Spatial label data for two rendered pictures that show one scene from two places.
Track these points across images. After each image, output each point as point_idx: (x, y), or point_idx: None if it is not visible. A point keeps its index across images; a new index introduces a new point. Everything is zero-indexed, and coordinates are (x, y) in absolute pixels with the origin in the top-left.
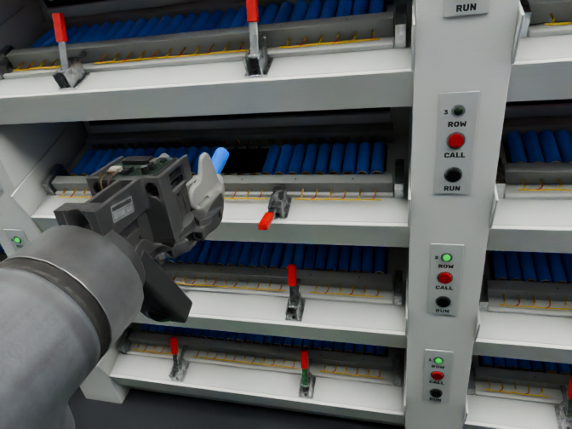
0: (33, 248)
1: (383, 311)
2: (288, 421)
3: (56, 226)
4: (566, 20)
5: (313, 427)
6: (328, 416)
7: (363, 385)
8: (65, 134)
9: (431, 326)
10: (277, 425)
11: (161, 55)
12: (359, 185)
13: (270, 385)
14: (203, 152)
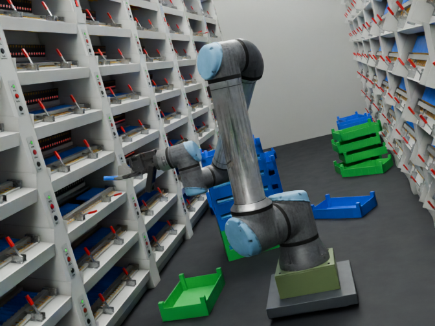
0: (164, 148)
1: (127, 233)
2: (136, 310)
3: (156, 151)
4: None
5: (141, 304)
6: (137, 303)
7: (135, 275)
8: None
9: (139, 224)
10: (136, 312)
11: (66, 163)
12: (109, 190)
13: (126, 292)
14: (123, 163)
